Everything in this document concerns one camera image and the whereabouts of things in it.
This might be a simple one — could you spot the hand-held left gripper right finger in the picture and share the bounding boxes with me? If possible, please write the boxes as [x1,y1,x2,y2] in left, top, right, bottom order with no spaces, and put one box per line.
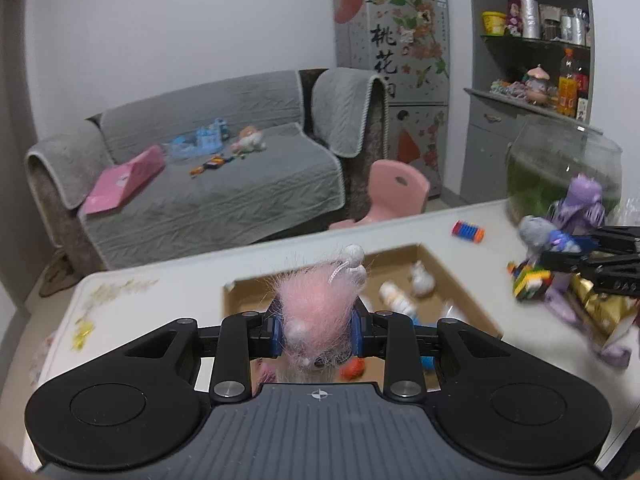
[350,310,506,402]

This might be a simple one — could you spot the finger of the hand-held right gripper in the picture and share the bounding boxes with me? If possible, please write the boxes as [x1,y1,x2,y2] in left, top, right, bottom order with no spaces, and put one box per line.
[539,249,640,307]
[582,225,640,261]

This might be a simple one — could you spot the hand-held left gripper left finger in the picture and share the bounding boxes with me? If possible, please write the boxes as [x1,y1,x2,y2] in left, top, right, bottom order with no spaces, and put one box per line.
[120,311,285,404]

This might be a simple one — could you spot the red orange plastic toy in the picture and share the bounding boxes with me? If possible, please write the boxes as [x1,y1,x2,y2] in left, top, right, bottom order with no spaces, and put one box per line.
[378,281,419,317]

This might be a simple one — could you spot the brown cardboard box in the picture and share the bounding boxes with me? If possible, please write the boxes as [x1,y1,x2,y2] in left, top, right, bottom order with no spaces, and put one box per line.
[222,244,503,386]

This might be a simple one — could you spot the grey blue plush toy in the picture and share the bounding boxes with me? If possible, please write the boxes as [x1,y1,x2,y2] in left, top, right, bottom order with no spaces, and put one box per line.
[517,216,583,257]

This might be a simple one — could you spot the pink fluffy toy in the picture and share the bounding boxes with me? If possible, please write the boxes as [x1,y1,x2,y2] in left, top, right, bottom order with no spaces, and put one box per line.
[270,245,369,376]

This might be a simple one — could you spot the gold bag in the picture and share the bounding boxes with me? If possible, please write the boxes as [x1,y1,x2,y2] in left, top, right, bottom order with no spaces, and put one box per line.
[570,275,640,352]

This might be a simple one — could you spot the purple water bottle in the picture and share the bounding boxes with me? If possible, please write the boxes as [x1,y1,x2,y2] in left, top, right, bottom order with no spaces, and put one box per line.
[545,174,632,368]

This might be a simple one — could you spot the colourful block cube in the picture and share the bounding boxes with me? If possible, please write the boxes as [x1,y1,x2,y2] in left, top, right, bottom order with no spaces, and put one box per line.
[507,260,554,303]

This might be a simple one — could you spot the glass fish bowl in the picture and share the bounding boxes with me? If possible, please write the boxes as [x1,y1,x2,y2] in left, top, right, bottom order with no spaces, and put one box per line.
[505,121,623,226]

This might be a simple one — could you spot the colourful block stick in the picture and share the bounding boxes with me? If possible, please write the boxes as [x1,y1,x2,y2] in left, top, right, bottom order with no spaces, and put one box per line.
[451,220,486,244]

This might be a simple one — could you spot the grey covered sofa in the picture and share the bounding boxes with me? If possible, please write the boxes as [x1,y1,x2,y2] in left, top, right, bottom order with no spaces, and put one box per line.
[25,66,391,272]

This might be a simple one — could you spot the pink child chair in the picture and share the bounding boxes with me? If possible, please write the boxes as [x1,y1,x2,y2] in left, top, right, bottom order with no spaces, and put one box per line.
[329,159,431,231]

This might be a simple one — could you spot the orange drink bottle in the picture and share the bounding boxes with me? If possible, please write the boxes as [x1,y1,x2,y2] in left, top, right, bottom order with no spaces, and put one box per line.
[557,49,582,117]

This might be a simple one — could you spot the grey shelf cabinet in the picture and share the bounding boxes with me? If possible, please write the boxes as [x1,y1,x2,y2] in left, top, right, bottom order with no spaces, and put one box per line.
[460,0,606,206]

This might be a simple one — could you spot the pink capped jar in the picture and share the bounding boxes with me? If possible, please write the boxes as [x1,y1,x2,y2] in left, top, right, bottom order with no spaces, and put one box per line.
[522,65,551,106]

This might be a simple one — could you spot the slippers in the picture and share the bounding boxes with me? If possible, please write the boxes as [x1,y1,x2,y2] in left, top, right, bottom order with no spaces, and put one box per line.
[40,250,76,297]

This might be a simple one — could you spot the small plush toy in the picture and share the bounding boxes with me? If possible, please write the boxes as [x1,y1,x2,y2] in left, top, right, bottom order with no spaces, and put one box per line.
[230,127,267,155]

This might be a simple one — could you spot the blue toy castle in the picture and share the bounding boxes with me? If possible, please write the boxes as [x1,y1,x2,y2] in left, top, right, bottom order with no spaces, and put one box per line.
[167,119,232,161]

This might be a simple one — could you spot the silver packets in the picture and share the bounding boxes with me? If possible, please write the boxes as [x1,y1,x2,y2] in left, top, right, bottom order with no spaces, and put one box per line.
[560,9,591,47]

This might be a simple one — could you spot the flower decorated fridge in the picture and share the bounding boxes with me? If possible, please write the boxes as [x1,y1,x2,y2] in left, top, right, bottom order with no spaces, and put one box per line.
[331,0,451,201]

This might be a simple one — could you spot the silver roll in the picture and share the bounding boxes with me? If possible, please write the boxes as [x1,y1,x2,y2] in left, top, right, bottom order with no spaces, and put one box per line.
[520,0,541,40]

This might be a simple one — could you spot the purple packet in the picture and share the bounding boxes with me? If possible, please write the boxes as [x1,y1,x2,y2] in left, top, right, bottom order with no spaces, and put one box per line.
[506,0,523,37]

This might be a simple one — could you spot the yellow cup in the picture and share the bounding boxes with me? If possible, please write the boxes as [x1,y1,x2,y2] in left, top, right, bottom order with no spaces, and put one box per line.
[481,11,507,37]

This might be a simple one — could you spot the grey door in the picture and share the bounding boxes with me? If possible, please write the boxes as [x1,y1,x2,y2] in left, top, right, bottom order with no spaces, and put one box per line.
[0,0,40,281]

